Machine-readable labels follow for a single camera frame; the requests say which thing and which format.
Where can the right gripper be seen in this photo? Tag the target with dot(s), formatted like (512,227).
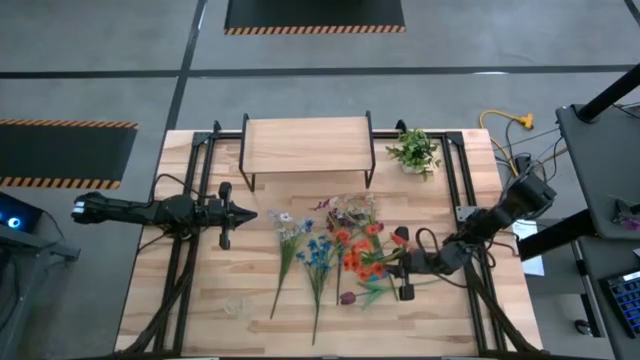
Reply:
(420,261)

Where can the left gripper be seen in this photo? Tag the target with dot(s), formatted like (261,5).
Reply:
(225,215)

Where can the blue glass vase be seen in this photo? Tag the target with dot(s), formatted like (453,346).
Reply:
(376,277)

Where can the orange flower bunch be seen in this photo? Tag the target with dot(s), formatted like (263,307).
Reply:
(357,255)

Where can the dark red tulip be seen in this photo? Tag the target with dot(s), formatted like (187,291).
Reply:
(348,298)

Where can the white anemone flower stem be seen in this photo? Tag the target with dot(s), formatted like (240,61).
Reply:
(350,202)

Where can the blue flower stem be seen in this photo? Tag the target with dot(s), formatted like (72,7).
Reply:
(317,260)

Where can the clear glass vase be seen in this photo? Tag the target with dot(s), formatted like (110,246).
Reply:
(239,306)

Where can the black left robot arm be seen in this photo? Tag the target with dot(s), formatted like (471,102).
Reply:
(125,210)

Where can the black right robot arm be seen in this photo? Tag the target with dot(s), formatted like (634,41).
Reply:
(500,212)

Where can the wooden shelf with black legs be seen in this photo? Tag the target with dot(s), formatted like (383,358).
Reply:
(305,145)

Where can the green plant in white pot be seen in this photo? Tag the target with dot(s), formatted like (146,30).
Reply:
(415,150)

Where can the white paper sheet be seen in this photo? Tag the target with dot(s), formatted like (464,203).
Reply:
(532,265)

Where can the black power strip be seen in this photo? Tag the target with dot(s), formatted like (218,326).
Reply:
(523,162)

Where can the black mat with hazard stripes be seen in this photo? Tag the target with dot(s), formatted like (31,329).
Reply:
(60,155)
(315,12)

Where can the black computer mouse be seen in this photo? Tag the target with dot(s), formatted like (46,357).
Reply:
(582,327)

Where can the grey equipment stand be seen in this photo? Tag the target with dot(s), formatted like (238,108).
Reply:
(30,245)

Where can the dark keyboard desk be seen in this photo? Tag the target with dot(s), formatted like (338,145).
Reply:
(610,260)

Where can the computer with blue light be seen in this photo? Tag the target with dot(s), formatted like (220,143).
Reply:
(15,220)

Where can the grey side table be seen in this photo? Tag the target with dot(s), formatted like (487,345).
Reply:
(600,165)

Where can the black keyboard with blue keys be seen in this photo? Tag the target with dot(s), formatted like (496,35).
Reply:
(625,300)

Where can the black pole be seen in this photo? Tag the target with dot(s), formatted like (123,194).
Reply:
(610,92)

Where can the black aluminium table frame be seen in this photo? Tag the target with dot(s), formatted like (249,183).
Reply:
(231,135)

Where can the grey metal bracket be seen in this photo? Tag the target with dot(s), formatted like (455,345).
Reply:
(465,213)

